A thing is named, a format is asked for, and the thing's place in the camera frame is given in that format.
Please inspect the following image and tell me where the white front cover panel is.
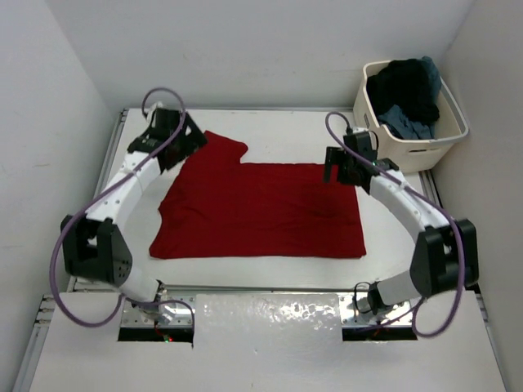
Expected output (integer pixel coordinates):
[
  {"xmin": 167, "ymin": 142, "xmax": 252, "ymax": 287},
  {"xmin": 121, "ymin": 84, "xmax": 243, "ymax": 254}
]
[{"xmin": 31, "ymin": 293, "xmax": 504, "ymax": 391}]

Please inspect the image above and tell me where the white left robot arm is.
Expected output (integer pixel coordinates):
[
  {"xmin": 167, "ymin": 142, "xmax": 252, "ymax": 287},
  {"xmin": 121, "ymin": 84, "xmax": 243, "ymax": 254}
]
[{"xmin": 61, "ymin": 107, "xmax": 207, "ymax": 303}]

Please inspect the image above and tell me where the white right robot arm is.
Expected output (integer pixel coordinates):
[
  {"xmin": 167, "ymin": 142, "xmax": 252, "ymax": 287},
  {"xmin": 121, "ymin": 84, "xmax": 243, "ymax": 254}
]
[{"xmin": 324, "ymin": 132, "xmax": 479, "ymax": 315}]

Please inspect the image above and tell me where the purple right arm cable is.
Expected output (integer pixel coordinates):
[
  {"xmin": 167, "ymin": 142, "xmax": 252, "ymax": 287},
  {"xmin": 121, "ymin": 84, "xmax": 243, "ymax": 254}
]
[{"xmin": 324, "ymin": 112, "xmax": 467, "ymax": 338}]

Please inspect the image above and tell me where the red t shirt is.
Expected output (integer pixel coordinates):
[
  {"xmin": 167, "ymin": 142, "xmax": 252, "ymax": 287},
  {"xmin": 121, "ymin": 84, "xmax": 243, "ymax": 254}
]
[{"xmin": 150, "ymin": 131, "xmax": 366, "ymax": 259}]

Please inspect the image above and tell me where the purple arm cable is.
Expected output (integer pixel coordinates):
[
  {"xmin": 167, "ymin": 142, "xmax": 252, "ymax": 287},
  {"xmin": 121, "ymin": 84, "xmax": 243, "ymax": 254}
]
[
  {"xmin": 324, "ymin": 112, "xmax": 467, "ymax": 338},
  {"xmin": 49, "ymin": 87, "xmax": 194, "ymax": 340}
]

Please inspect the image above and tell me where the cream plastic laundry basket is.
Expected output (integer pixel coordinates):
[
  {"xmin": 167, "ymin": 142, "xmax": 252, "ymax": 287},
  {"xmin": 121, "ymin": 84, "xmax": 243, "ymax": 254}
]
[{"xmin": 353, "ymin": 60, "xmax": 469, "ymax": 173}]

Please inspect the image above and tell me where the teal t shirt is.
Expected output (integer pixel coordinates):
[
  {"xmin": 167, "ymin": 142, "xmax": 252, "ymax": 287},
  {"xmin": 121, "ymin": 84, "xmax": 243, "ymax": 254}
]
[{"xmin": 375, "ymin": 55, "xmax": 443, "ymax": 140}]

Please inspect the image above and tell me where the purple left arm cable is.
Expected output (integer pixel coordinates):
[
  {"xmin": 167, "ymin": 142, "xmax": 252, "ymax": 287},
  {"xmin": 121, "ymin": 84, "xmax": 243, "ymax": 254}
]
[{"xmin": 49, "ymin": 87, "xmax": 194, "ymax": 340}]

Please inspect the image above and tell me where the black t shirt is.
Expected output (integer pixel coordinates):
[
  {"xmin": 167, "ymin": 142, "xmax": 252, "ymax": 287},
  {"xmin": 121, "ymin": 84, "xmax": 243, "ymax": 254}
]
[{"xmin": 366, "ymin": 56, "xmax": 441, "ymax": 125}]

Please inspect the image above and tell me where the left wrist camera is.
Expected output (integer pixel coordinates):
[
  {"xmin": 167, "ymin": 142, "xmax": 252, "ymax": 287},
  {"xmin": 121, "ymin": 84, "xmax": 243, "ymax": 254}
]
[{"xmin": 144, "ymin": 101, "xmax": 164, "ymax": 124}]

